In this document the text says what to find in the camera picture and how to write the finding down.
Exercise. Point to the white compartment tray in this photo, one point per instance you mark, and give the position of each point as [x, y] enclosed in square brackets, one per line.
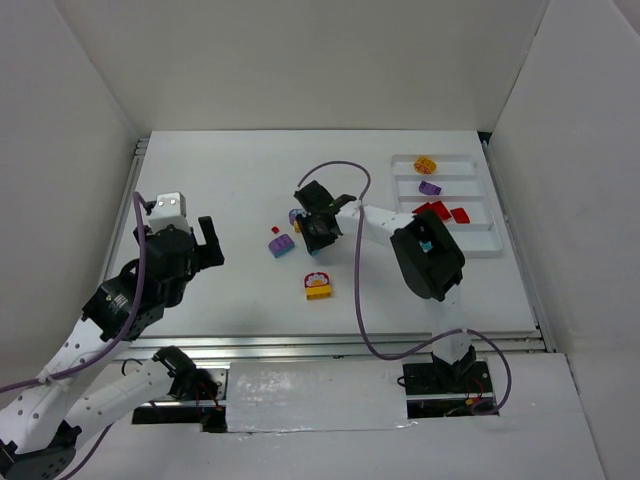
[462, 185]

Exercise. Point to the yellow flat lego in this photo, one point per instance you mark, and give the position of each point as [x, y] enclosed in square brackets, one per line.
[318, 292]

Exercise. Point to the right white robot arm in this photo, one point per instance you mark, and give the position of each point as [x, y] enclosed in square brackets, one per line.
[429, 259]

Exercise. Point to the yellow curved lego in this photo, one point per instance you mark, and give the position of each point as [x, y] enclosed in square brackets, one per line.
[425, 165]

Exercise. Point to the purple curved lego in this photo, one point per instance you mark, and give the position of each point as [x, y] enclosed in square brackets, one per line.
[281, 245]

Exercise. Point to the red arch lego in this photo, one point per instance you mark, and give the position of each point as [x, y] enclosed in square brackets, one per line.
[436, 207]

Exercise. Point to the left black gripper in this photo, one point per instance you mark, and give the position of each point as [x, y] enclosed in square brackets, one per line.
[201, 248]

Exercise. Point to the aluminium frame rail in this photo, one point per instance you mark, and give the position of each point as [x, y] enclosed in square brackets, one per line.
[218, 349]

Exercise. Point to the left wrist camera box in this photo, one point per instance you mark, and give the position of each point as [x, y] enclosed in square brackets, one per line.
[169, 209]

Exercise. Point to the purple fan lego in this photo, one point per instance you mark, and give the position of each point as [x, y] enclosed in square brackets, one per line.
[429, 189]

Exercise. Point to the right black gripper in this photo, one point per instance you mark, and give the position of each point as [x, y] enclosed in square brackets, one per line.
[310, 206]

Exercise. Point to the white foam board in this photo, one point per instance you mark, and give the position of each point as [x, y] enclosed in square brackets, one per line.
[315, 396]

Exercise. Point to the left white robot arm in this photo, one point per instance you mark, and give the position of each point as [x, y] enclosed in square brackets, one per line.
[42, 429]

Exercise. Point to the red flower lego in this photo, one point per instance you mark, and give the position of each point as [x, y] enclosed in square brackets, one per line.
[316, 279]

